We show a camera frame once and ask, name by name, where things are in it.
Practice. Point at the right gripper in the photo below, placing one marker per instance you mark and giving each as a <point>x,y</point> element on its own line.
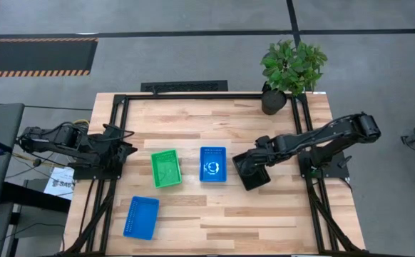
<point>270,150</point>

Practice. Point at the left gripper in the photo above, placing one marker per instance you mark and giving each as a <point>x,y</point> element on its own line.
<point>113,151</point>

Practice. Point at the black slotted plastic basket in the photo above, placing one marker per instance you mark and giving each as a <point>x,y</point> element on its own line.
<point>257,182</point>

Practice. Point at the green slotted plastic basket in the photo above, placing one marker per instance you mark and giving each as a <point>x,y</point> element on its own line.
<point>166,169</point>

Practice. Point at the blue slotted plastic basket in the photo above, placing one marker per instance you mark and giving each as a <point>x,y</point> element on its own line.
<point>141,217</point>
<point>207,157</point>

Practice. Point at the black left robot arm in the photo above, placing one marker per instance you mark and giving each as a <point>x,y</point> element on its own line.
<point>50,139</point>

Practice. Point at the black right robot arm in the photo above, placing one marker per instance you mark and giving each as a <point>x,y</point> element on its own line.
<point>318,135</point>

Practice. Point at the black plant pot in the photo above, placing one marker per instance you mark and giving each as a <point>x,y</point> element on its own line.
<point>273,103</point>

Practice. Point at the printed white paper sheet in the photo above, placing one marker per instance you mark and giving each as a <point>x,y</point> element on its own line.
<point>59,185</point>

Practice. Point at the black floor vent grille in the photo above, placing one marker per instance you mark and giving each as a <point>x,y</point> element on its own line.
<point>184,86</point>

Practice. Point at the small white tag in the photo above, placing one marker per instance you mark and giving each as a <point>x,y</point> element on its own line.
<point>319,93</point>

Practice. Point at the green artificial plant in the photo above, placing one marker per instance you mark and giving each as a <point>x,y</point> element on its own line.
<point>289,68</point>

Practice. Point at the black floor beam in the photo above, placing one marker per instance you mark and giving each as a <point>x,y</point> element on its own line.
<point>33,198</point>

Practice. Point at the hazard-striped black floor mat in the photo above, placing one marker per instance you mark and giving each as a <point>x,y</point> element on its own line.
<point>33,57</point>

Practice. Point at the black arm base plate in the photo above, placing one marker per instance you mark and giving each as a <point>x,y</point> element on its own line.
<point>82,174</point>
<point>336,170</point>

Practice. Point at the black aluminium table frame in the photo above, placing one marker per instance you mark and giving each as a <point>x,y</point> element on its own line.
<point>211,96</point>

